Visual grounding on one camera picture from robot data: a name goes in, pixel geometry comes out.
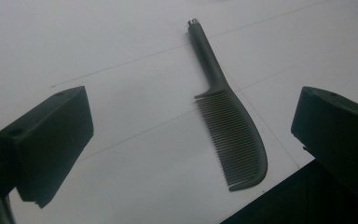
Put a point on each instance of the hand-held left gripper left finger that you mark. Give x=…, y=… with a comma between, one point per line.
x=46, y=137

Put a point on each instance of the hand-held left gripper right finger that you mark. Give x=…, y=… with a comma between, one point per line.
x=335, y=133

